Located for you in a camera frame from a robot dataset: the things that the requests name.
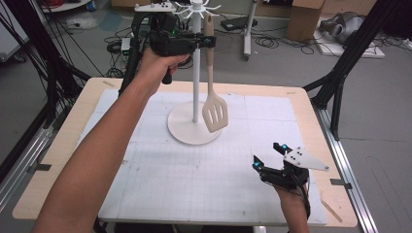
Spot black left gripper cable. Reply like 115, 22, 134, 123
118, 14, 146, 97

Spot white cabinet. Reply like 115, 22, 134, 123
0, 0, 31, 63

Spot grey rounded device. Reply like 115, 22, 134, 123
318, 11, 366, 46

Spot black metal frame strut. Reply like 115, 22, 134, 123
0, 0, 92, 130
302, 0, 412, 142

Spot black flat device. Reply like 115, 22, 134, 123
220, 16, 258, 33

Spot white floor stand pole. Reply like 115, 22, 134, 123
242, 0, 259, 62

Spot beige slotted spatula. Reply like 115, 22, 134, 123
201, 14, 229, 134

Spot small white power supply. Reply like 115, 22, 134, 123
120, 37, 132, 55

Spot thin wooden stick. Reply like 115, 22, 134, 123
319, 195, 344, 224

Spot white round table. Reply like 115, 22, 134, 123
39, 0, 94, 15

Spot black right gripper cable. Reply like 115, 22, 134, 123
291, 174, 312, 221

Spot black tape piece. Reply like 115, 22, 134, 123
26, 162, 53, 175
329, 177, 354, 190

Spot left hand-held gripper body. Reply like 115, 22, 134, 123
133, 2, 199, 86

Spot person's left hand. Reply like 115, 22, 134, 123
135, 48, 192, 95

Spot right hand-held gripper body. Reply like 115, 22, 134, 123
258, 146, 331, 191

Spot person's right hand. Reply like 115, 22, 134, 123
273, 183, 311, 221

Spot white grid mat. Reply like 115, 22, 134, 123
77, 88, 328, 227

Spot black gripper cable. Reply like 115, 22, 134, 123
118, 14, 146, 97
291, 174, 312, 221

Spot coil of black floor cables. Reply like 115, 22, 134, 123
254, 29, 317, 56

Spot aluminium rail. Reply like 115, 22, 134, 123
0, 125, 55, 212
315, 106, 380, 233

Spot brown cardboard box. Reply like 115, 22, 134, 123
286, 0, 326, 44

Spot white flat board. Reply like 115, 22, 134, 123
313, 31, 387, 60

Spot white utensil stand with hooks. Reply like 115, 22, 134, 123
166, 0, 224, 147

